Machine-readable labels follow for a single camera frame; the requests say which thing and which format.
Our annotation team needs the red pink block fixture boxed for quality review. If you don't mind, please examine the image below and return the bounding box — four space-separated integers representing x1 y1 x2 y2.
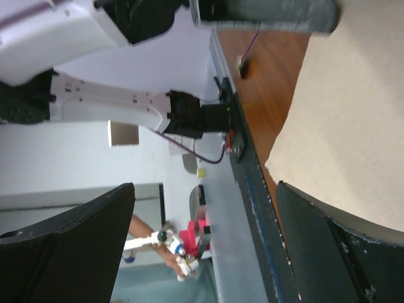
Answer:
179 219 211 259

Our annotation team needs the operator bare forearm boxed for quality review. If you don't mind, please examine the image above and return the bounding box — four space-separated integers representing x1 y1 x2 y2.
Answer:
128 215 166 257

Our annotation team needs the operator bare hand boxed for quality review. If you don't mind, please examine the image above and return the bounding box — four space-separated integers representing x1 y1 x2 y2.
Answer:
161 250 196 281

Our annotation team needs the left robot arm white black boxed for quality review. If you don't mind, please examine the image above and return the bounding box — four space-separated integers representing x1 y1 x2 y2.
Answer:
1 1 232 140

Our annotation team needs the gold purple spoon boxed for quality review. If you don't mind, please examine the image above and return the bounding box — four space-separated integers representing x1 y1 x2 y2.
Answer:
237 30 260 79

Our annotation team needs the aluminium frame rail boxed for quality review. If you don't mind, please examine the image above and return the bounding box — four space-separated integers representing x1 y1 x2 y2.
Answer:
198 31 272 303

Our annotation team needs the white teleoperation leader device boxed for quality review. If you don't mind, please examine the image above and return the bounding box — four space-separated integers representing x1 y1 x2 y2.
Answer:
122 229 199 271

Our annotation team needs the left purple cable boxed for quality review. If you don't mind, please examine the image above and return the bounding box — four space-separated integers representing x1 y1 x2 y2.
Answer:
154 129 228 165

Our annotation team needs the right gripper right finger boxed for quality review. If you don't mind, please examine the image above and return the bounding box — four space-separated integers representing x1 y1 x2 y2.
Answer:
276 181 403 302

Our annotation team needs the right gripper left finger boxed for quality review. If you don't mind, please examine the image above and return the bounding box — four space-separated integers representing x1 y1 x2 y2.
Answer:
1 183 136 302

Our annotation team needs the beige cloth napkin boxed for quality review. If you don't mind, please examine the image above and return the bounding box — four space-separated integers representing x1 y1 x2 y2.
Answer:
265 1 403 231

